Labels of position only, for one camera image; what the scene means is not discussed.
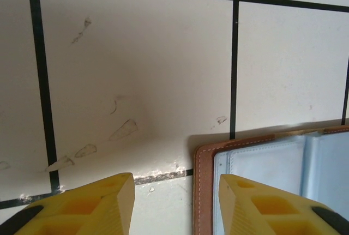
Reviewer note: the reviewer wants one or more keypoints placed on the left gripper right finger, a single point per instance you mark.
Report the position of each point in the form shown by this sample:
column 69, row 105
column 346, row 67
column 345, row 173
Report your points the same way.
column 272, row 213

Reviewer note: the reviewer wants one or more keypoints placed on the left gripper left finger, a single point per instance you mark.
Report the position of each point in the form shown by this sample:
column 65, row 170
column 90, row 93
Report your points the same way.
column 81, row 213

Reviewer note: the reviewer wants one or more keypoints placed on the brown leather card holder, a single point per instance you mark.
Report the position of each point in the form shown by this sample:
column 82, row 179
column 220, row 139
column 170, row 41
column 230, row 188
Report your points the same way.
column 204, row 169

